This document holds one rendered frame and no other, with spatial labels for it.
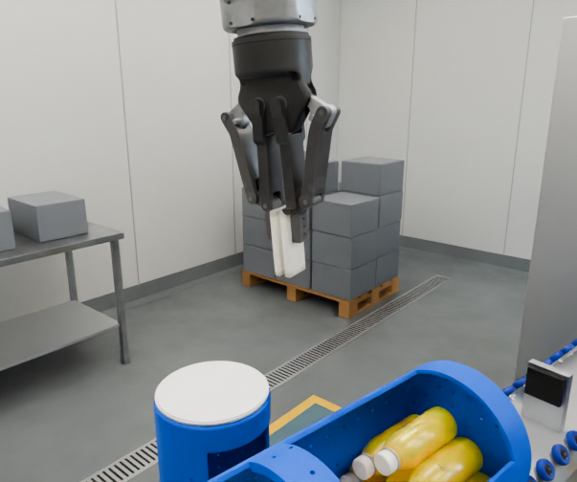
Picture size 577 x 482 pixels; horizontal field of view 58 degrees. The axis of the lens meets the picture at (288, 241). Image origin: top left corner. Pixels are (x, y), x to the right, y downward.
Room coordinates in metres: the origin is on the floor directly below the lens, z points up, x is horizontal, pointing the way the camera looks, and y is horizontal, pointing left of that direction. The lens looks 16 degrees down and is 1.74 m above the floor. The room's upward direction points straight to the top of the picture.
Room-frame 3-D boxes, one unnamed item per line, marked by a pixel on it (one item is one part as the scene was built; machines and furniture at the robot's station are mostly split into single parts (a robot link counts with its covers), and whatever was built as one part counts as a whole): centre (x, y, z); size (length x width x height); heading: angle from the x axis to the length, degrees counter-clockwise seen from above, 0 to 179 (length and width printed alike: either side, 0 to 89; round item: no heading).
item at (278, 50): (0.52, 0.01, 1.74); 0.08 x 0.07 x 0.09; 55
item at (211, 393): (1.13, 0.19, 1.03); 0.28 x 0.28 x 0.01
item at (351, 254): (4.52, -0.29, 0.59); 1.20 x 0.80 x 1.19; 50
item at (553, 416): (1.15, -0.64, 1.00); 0.10 x 0.04 x 0.15; 40
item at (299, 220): (0.51, -0.02, 1.62); 0.03 x 0.01 x 0.05; 55
